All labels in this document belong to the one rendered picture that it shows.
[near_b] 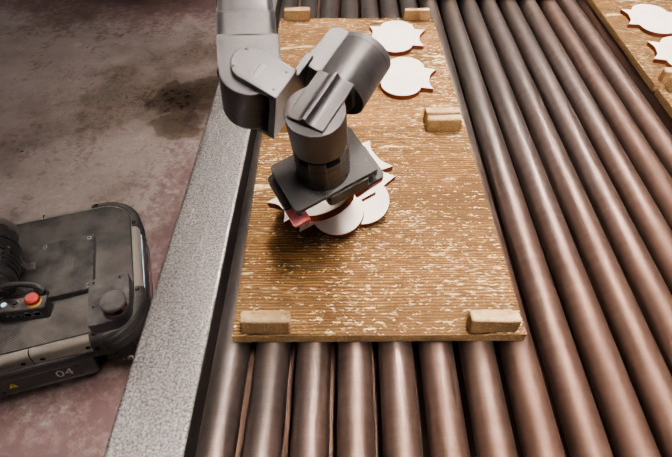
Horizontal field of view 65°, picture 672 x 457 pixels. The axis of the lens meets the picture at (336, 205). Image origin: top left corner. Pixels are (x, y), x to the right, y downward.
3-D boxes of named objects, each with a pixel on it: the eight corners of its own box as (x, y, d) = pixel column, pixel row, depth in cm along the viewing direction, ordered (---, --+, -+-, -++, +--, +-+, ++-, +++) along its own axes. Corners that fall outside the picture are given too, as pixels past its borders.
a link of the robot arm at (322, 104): (269, 115, 47) (325, 140, 45) (309, 60, 49) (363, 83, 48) (281, 155, 53) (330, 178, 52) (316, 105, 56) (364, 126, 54)
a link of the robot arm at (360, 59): (227, 114, 55) (222, 67, 46) (286, 38, 59) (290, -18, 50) (327, 173, 54) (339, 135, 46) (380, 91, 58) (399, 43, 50)
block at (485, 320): (467, 334, 63) (472, 321, 61) (464, 321, 64) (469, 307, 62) (517, 334, 63) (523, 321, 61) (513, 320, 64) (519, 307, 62)
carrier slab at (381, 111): (264, 133, 93) (263, 126, 92) (280, 24, 122) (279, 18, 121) (463, 133, 93) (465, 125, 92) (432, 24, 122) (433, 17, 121)
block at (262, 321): (241, 335, 63) (237, 322, 61) (242, 322, 64) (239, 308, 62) (291, 335, 63) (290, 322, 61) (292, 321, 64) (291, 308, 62)
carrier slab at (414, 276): (233, 343, 64) (231, 336, 62) (263, 134, 93) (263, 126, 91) (524, 341, 64) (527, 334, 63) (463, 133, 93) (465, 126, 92)
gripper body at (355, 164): (271, 174, 60) (259, 138, 53) (349, 134, 61) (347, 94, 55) (298, 219, 57) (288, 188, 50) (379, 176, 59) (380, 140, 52)
